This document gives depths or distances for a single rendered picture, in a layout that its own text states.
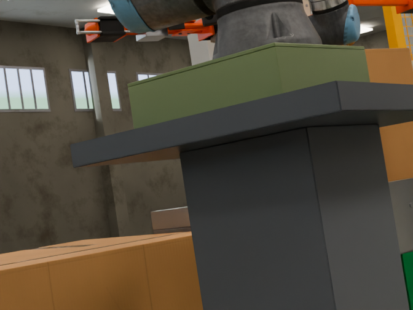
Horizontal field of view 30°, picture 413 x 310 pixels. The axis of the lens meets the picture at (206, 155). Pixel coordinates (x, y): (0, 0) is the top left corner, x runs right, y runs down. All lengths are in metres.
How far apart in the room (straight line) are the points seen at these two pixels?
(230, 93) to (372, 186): 0.31
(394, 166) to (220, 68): 1.20
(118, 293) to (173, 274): 0.15
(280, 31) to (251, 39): 0.05
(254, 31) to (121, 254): 0.74
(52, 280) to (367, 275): 0.76
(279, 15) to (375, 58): 1.07
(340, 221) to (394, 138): 1.13
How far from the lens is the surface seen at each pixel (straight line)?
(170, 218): 2.33
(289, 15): 1.28
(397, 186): 2.09
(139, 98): 1.27
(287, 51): 1.14
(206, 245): 1.27
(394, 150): 2.31
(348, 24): 1.90
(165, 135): 1.15
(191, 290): 1.89
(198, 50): 3.43
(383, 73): 2.33
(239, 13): 1.28
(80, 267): 1.76
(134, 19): 1.40
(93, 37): 2.07
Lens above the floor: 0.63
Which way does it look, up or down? 3 degrees up
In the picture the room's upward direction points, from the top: 9 degrees counter-clockwise
